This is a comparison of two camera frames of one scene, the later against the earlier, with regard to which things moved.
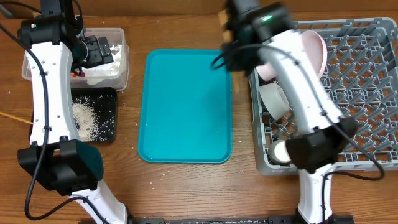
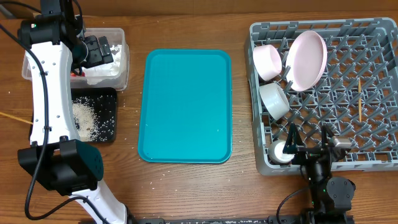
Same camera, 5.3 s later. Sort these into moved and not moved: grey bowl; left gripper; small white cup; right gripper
Moved: right gripper
Not moved: grey bowl; left gripper; small white cup
